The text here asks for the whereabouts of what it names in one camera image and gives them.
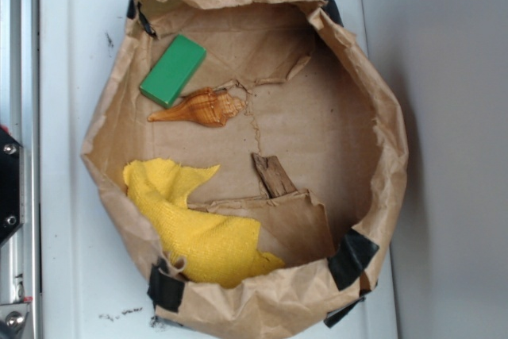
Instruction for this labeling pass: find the green rectangular block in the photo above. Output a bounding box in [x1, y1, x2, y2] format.
[140, 35, 206, 109]

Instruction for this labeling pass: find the brown paper bag bin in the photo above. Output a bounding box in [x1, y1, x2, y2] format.
[82, 0, 408, 338]

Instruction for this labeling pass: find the brown wood bark piece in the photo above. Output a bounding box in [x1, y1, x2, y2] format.
[251, 152, 297, 198]

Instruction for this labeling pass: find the brown conch seashell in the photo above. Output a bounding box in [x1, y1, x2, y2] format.
[148, 87, 246, 128]

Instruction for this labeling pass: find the yellow cloth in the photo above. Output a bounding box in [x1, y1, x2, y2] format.
[123, 158, 285, 288]

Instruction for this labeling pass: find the white plastic tray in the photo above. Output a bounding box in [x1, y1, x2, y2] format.
[38, 0, 400, 339]

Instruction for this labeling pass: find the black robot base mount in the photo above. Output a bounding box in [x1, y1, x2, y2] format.
[0, 125, 24, 247]

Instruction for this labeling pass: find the aluminium frame rail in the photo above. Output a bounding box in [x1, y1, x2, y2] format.
[1, 0, 42, 338]

